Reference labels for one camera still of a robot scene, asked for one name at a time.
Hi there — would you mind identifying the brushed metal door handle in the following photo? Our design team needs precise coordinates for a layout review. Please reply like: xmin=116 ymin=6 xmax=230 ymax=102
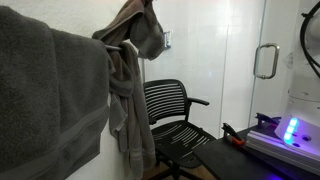
xmin=252 ymin=42 xmax=281 ymax=80

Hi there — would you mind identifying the orange and black clamp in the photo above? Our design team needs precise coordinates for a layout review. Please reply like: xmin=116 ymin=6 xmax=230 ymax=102
xmin=221 ymin=122 xmax=246 ymax=147

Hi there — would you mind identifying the glass shower door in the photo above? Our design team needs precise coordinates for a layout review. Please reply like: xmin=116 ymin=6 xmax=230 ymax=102
xmin=248 ymin=0 xmax=301 ymax=128

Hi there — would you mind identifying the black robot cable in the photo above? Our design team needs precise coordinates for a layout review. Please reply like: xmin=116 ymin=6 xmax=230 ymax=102
xmin=299 ymin=0 xmax=320 ymax=80

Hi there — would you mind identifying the wall outlet plate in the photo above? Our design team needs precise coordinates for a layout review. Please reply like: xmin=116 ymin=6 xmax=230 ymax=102
xmin=162 ymin=30 xmax=172 ymax=50

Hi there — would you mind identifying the blue clamp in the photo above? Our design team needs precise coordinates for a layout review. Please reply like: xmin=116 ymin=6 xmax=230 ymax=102
xmin=255 ymin=112 xmax=283 ymax=130

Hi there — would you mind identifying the black mesh office chair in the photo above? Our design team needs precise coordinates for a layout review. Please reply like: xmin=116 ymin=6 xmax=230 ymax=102
xmin=143 ymin=78 xmax=217 ymax=180

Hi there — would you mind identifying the metal towel bar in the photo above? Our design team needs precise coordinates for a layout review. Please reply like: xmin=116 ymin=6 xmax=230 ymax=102
xmin=105 ymin=44 xmax=123 ymax=52

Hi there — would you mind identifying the large dark grey towel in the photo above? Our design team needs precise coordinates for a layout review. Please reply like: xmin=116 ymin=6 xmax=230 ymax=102
xmin=0 ymin=4 xmax=116 ymax=180

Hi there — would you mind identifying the long taupe hanging towel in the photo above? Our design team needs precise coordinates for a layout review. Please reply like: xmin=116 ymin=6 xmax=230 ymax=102
xmin=107 ymin=41 xmax=158 ymax=180

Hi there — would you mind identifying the small grey-brown towel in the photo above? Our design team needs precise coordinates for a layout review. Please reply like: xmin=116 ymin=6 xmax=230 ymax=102
xmin=92 ymin=0 xmax=167 ymax=62

